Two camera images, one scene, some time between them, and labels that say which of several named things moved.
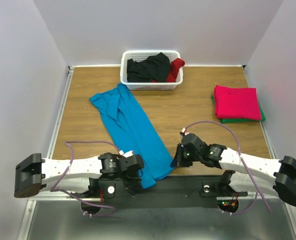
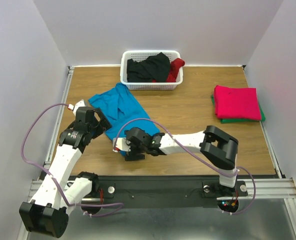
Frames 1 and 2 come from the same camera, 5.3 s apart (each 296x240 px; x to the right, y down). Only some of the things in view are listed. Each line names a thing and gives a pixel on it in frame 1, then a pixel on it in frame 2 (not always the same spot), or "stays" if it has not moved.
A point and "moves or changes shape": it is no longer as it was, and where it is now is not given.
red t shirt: [175, 65] stays
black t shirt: [155, 67] stays
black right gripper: [179, 157] -> [134, 155]
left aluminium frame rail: [60, 112] stays
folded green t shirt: [227, 120] stays
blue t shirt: [134, 132] moves or changes shape
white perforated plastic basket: [136, 55] stays
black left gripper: [135, 183] -> [104, 122]
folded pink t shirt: [237, 103] stays
